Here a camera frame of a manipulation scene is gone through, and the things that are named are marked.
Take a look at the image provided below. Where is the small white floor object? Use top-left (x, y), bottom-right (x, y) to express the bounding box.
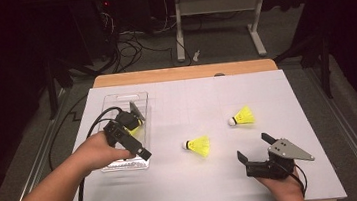
top-left (191, 48), bottom-right (202, 63)

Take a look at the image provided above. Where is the yellow shuttlecock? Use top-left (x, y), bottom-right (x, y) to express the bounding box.
top-left (180, 134), bottom-right (213, 160)
top-left (122, 118), bottom-right (145, 137)
top-left (225, 104), bottom-right (256, 127)

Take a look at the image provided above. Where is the bundle of floor cables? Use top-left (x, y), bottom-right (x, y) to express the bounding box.
top-left (100, 2), bottom-right (194, 76)

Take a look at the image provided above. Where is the person's left hand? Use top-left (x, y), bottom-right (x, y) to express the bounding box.
top-left (69, 127), bottom-right (139, 178)

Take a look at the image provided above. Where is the metal floor rail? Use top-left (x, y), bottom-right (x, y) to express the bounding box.
top-left (0, 88), bottom-right (84, 201)
top-left (302, 61), bottom-right (357, 201)

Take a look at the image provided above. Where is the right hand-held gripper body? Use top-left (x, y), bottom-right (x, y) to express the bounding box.
top-left (242, 135), bottom-right (318, 184)

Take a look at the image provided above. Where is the black metal stand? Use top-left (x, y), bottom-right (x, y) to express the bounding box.
top-left (271, 28), bottom-right (336, 104)
top-left (40, 52), bottom-right (101, 120)

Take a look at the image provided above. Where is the clear plastic container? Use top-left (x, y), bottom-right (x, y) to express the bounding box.
top-left (93, 90), bottom-right (157, 174)

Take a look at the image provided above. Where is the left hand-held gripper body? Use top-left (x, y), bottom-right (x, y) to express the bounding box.
top-left (100, 99), bottom-right (150, 161)

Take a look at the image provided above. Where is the wooden table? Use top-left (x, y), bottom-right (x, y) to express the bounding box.
top-left (70, 51), bottom-right (339, 201)

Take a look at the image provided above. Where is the person's right hand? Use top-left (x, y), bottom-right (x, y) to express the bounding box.
top-left (255, 167), bottom-right (306, 201)

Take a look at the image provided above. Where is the right hand-held gripper black cable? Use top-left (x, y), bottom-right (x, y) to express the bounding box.
top-left (283, 161), bottom-right (310, 201)

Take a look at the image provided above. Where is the white board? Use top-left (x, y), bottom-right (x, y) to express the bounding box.
top-left (50, 62), bottom-right (348, 201)

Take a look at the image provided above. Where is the white metal desk frame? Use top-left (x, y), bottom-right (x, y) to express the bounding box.
top-left (170, 0), bottom-right (275, 66)

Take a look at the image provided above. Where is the black device with red light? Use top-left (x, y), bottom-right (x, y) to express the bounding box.
top-left (98, 0), bottom-right (115, 26)

